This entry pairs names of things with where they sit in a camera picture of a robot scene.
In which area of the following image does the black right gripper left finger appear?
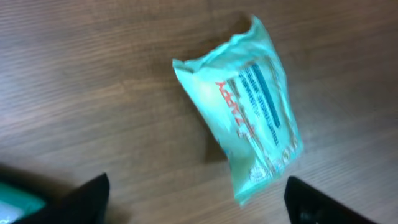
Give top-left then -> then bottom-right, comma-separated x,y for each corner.
14,173 -> 110,224

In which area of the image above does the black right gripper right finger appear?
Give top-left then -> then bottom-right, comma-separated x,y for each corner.
284,176 -> 376,224

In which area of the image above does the green white sachet packet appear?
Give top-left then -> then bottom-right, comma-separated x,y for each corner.
1,182 -> 47,224

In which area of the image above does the pale green plastic pouch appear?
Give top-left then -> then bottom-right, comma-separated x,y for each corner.
172,16 -> 303,205

